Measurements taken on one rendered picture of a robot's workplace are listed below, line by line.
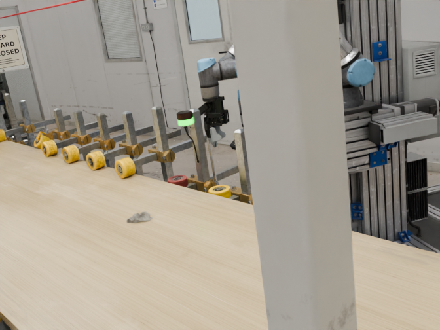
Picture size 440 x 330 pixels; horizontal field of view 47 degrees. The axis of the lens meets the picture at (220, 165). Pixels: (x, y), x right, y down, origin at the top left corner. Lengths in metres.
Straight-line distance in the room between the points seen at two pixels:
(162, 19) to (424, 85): 4.15
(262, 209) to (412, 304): 0.83
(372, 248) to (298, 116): 1.07
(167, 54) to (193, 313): 5.33
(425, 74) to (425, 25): 1.71
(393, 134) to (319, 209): 1.98
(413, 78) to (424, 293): 1.60
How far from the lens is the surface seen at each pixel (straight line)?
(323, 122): 0.32
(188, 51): 6.04
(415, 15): 4.38
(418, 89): 2.66
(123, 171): 2.15
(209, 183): 2.03
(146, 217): 1.69
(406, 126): 2.32
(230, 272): 1.29
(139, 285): 1.32
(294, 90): 0.30
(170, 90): 6.41
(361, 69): 2.15
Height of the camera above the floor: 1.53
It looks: 17 degrees down
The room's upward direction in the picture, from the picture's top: 8 degrees counter-clockwise
